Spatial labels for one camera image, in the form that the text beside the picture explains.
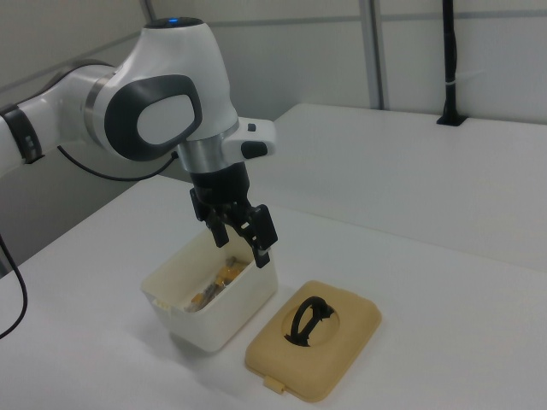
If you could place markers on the tan tool case lid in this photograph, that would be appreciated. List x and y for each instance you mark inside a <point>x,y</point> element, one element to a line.
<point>342,367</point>

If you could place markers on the yellow tool piece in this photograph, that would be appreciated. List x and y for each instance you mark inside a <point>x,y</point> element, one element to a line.
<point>231,273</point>
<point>198,300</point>

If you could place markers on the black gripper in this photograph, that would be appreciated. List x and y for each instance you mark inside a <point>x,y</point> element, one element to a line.
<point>222,183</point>

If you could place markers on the black pole base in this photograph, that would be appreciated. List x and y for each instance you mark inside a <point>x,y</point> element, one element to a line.
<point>452,121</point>

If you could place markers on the grey metal tool bit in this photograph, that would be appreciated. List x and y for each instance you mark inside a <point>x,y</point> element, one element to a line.
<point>213,291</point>

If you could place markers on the white plastic tool case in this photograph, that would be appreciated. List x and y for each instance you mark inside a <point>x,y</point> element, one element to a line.
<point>231,316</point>

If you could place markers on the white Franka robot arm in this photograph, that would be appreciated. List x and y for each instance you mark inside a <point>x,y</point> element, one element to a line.
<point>171,72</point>

